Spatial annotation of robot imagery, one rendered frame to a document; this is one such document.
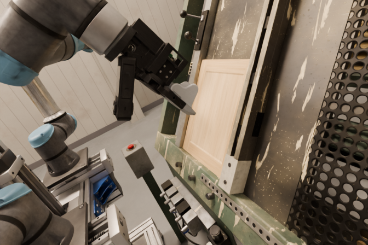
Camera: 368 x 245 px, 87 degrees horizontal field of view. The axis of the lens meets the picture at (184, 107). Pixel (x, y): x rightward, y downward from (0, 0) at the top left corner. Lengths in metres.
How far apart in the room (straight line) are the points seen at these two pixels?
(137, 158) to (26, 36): 0.97
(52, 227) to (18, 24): 0.57
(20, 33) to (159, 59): 0.19
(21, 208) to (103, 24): 0.52
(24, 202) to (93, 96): 3.60
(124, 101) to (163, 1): 4.23
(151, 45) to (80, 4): 0.12
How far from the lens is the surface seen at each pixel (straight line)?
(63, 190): 1.23
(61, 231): 0.76
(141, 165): 1.25
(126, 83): 0.34
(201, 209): 0.98
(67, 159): 1.16
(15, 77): 0.38
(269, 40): 0.70
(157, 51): 0.36
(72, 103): 4.24
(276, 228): 0.70
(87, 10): 0.33
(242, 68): 0.81
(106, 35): 0.33
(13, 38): 0.36
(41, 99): 1.21
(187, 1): 1.33
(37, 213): 0.72
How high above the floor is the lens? 1.50
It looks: 23 degrees down
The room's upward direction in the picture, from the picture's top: 21 degrees counter-clockwise
